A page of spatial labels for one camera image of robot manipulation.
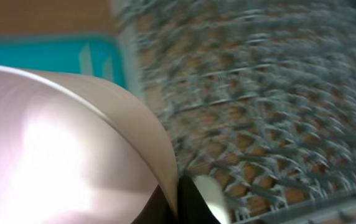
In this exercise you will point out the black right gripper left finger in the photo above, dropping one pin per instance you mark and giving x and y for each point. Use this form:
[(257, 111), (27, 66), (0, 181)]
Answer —
[(156, 211)]

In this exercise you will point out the grey plastic dishwasher rack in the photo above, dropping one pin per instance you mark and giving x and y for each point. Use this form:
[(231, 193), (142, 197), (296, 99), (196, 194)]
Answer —
[(259, 95)]

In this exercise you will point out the white ceramic cup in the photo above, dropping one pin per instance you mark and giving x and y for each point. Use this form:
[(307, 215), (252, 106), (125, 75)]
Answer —
[(213, 196)]

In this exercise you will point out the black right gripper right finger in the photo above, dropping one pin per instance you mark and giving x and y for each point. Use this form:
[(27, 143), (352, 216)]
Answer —
[(192, 194)]

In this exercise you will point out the wooden chopstick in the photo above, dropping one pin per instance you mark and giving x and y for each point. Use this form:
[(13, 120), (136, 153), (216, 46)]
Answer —
[(107, 69), (85, 61)]

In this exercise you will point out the teal plastic tray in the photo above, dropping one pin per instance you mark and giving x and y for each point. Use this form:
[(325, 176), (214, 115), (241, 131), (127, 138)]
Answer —
[(59, 53)]

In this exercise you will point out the pink shallow bowl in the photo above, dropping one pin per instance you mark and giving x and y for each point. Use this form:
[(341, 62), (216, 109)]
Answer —
[(76, 145)]

